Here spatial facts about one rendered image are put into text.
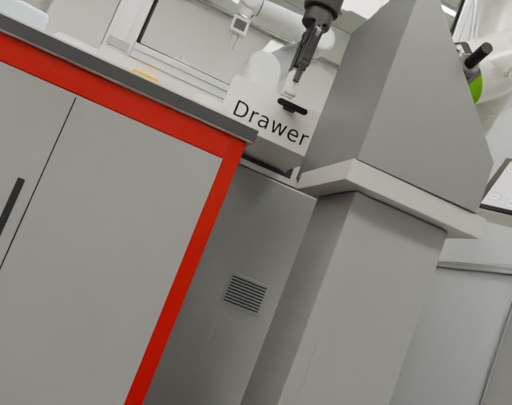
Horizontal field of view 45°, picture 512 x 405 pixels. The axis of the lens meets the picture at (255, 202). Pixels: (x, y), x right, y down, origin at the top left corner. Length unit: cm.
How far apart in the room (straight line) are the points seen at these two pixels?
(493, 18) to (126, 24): 94
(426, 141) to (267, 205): 70
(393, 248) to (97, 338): 54
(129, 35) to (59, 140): 71
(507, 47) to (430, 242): 43
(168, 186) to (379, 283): 41
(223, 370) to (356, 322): 69
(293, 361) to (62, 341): 39
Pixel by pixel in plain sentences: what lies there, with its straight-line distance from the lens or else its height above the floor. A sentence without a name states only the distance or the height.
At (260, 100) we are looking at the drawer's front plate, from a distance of 143.
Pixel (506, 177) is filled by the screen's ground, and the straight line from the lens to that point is 210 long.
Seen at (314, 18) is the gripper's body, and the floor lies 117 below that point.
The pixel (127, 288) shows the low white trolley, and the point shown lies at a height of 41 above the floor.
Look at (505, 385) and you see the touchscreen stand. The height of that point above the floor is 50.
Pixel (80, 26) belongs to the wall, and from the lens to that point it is 507.
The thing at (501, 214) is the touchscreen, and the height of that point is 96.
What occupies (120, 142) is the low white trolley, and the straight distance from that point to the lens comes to 108.
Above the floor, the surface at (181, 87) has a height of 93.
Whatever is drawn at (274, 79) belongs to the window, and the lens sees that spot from 180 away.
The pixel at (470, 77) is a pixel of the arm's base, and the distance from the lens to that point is 124.
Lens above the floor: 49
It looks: 8 degrees up
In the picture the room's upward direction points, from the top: 21 degrees clockwise
